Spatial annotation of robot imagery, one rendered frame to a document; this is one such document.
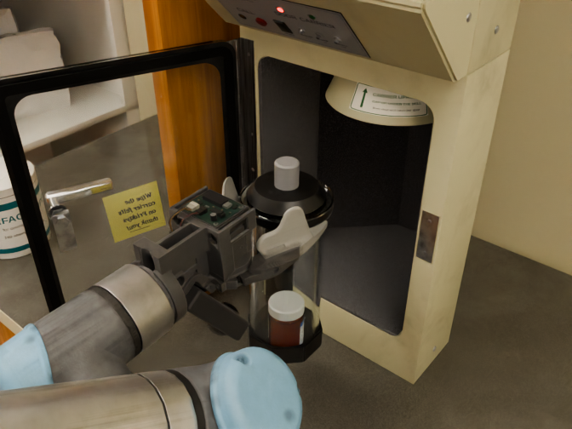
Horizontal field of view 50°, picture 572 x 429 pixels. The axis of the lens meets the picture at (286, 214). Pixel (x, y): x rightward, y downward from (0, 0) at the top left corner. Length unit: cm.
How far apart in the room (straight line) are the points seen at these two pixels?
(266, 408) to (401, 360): 51
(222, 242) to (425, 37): 26
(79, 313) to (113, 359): 5
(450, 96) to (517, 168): 52
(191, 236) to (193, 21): 36
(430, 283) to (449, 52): 32
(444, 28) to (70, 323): 41
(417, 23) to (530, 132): 62
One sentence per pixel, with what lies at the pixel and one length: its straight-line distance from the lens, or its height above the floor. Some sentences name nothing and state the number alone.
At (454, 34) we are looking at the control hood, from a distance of 60.
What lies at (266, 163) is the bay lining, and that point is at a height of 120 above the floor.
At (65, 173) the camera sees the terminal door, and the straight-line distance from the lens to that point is 81.
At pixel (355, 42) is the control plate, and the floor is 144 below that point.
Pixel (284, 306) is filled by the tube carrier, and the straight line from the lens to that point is 74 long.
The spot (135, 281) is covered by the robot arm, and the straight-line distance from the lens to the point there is 56.
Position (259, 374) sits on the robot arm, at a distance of 43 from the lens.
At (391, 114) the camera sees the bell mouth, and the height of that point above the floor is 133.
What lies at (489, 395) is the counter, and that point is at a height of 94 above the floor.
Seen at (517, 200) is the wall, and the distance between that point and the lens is 121.
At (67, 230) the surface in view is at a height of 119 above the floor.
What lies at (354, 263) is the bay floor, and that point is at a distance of 101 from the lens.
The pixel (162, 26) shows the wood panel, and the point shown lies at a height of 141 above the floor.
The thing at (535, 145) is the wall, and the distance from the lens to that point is 115.
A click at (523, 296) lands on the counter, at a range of 113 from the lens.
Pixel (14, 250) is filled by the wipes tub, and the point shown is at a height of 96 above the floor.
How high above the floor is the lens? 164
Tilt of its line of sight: 34 degrees down
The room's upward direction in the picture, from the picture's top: straight up
